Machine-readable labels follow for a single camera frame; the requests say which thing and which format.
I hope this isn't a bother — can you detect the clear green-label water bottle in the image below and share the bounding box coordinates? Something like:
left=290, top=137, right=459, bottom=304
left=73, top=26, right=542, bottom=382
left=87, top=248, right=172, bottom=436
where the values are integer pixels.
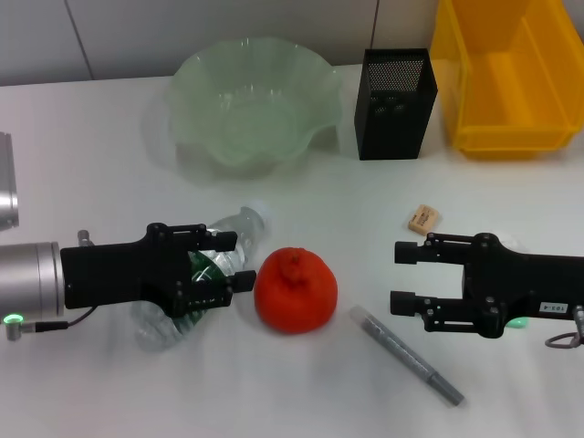
left=131, top=204, right=275, bottom=352

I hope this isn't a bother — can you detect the tan eraser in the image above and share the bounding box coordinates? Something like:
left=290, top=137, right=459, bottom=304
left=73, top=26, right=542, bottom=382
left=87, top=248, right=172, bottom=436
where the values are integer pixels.
left=403, top=203, right=444, bottom=237

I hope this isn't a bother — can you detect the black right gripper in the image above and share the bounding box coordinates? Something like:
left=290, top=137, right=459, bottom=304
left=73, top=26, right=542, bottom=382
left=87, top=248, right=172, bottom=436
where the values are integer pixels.
left=391, top=232, right=584, bottom=339

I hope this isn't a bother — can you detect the black mesh pen holder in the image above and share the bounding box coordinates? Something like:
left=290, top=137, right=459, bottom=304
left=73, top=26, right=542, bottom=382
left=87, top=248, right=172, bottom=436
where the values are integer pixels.
left=354, top=47, right=439, bottom=162

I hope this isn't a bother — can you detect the grey right arm cable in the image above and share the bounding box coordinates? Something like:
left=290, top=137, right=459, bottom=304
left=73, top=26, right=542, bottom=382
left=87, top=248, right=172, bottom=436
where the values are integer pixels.
left=545, top=306, right=584, bottom=350

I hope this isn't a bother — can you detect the pale green wavy glass bowl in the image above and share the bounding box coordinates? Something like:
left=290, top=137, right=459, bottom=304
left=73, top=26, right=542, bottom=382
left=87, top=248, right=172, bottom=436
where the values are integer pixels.
left=166, top=36, right=343, bottom=180

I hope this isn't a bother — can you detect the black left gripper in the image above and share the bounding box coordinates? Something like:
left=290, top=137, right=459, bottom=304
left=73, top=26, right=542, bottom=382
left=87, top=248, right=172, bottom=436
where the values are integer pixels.
left=59, top=223, right=257, bottom=319

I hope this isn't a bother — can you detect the yellow plastic bin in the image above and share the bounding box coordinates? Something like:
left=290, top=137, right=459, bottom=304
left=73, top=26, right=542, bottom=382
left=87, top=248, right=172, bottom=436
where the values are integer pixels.
left=430, top=0, right=579, bottom=161

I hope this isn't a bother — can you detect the orange fruit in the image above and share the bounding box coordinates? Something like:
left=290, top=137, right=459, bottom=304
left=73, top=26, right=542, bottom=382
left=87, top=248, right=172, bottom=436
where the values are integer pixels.
left=253, top=245, right=339, bottom=337

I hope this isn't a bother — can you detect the grey marker pen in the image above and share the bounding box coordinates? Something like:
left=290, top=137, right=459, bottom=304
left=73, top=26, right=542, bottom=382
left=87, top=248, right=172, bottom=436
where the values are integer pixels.
left=349, top=305, right=465, bottom=407

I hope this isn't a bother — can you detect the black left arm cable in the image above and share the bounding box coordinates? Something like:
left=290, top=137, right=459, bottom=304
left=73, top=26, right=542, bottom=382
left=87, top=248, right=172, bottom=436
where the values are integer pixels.
left=22, top=305, right=99, bottom=330

